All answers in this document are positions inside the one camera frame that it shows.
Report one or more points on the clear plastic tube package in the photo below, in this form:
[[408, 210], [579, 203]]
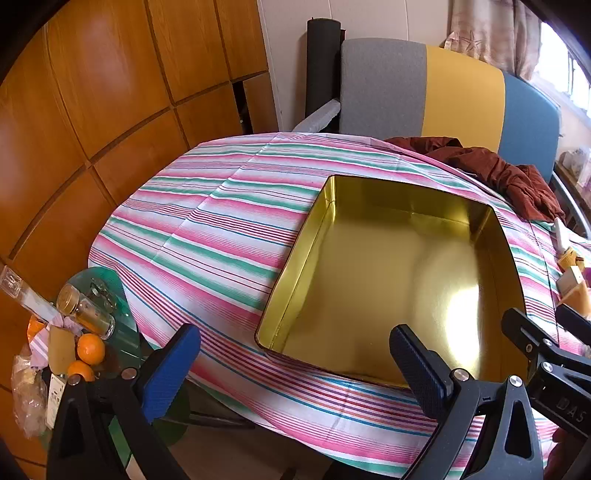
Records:
[[25, 293]]

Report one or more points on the window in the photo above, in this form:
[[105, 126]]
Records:
[[572, 69]]

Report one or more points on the white wrapped armrest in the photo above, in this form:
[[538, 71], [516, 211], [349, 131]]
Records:
[[318, 117]]

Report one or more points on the glass jar with gold lid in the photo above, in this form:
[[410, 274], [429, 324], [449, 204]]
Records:
[[87, 311]]

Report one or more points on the beige patterned curtain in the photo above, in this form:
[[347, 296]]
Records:
[[489, 32]]

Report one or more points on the orange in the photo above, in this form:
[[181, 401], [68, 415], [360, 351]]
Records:
[[91, 348], [81, 370], [36, 328]]

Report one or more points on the pink striped cloth scrap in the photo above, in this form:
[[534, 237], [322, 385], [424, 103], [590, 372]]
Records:
[[41, 344]]

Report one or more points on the clear plastic bag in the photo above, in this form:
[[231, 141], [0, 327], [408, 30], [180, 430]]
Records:
[[28, 397]]

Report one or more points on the brown red jacket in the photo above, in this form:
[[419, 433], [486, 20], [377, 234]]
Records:
[[503, 175]]

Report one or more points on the wooden wardrobe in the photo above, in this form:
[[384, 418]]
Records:
[[115, 92]]

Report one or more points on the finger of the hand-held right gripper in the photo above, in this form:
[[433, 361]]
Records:
[[575, 323], [519, 325]]

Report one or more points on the small cream box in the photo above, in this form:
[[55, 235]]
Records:
[[571, 280]]

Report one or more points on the grey yellow blue padded chair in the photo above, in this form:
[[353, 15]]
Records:
[[383, 92]]

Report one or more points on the white sock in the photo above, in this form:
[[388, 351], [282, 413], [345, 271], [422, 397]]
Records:
[[561, 235]]

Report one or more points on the green glass side table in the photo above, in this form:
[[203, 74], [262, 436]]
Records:
[[124, 314]]

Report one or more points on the striped pink green tablecloth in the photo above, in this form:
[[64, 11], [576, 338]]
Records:
[[207, 230]]

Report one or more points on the yellow cloth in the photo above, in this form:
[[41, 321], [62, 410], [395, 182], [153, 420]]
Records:
[[579, 302]]

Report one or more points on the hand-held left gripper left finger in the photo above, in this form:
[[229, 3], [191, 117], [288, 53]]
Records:
[[171, 369]]

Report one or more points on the gold metal tin box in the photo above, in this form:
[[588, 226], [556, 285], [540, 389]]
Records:
[[392, 277]]

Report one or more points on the black rolled mat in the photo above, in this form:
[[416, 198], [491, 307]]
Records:
[[323, 69]]

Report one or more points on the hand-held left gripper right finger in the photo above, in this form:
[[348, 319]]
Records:
[[418, 369]]

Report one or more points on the person's right hand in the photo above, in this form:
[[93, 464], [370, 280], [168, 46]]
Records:
[[559, 450]]

